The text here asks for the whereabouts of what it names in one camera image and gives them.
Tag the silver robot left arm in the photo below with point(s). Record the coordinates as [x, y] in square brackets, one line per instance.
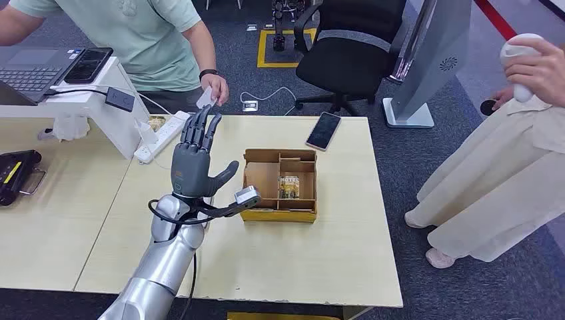
[167, 260]

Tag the white desk riser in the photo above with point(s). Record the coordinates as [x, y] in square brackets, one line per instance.
[88, 106]

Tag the person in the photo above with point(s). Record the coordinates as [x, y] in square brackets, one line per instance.
[494, 176]
[132, 44]

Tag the crumpled white plastic bag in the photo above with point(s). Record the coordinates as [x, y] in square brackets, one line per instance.
[70, 127]

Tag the gold snack packet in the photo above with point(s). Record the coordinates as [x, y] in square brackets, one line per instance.
[156, 123]

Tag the brown cardboard organizer box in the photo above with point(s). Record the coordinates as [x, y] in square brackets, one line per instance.
[262, 176]

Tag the steel floor socket box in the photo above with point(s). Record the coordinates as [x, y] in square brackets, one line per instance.
[250, 106]

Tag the white power strip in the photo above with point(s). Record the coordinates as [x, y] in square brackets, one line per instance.
[165, 134]

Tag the grey kiosk display stand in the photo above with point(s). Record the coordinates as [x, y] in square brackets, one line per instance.
[432, 53]

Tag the black wristwatch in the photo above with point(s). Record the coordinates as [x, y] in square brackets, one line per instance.
[209, 74]

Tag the person's right hand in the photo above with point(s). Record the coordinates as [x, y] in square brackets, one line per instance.
[503, 96]

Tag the person's right forearm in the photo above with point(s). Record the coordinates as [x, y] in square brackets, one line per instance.
[11, 28]

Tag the dark grey laptop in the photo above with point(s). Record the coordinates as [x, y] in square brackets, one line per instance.
[31, 70]

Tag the white handheld controller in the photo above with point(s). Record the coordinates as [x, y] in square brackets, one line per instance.
[514, 48]

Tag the black adapter box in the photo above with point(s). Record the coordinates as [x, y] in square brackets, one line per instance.
[120, 99]

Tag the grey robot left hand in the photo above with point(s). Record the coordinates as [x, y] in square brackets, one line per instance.
[190, 170]

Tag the hotel room key card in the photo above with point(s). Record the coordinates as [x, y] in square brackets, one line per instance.
[288, 187]

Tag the black payment terminal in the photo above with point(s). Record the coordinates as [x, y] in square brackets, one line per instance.
[17, 170]

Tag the white photo ID card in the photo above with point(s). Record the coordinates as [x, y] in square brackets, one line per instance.
[205, 98]

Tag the white charger plug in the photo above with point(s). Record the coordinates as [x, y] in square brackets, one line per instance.
[145, 131]

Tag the standing humanoid robot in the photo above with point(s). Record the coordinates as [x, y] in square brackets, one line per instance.
[279, 42]

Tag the black round disc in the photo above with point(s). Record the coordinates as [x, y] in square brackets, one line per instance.
[487, 108]

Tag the beige shoe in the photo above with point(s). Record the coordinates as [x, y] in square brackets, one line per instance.
[438, 259]
[412, 221]

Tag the person's left forearm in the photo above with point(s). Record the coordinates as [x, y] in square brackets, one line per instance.
[203, 48]

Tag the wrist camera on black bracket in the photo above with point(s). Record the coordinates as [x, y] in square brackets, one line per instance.
[247, 194]

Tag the person's left hand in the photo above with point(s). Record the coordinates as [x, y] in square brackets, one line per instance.
[543, 70]
[220, 88]

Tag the black smartphone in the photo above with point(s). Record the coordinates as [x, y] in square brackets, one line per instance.
[88, 65]

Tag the smartphone with pink case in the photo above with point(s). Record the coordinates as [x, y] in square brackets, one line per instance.
[323, 131]

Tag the black office chair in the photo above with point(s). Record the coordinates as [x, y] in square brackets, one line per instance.
[344, 66]

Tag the yellow floor tape square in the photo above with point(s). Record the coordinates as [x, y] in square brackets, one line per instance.
[261, 48]

